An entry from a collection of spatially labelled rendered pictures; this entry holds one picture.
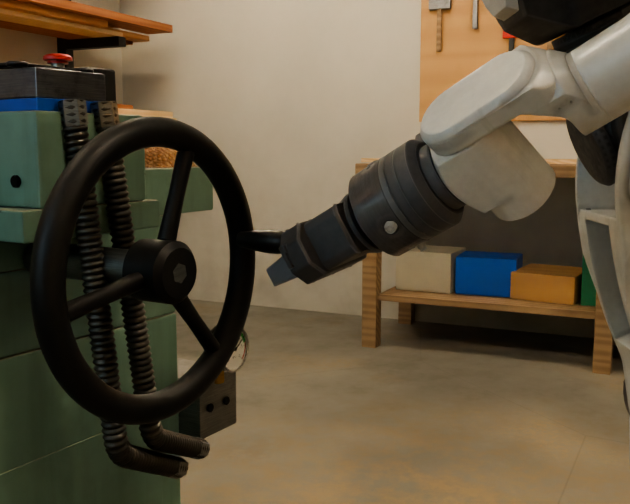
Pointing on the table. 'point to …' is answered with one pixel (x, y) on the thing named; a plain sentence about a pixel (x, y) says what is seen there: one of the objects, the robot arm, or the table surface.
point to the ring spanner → (43, 66)
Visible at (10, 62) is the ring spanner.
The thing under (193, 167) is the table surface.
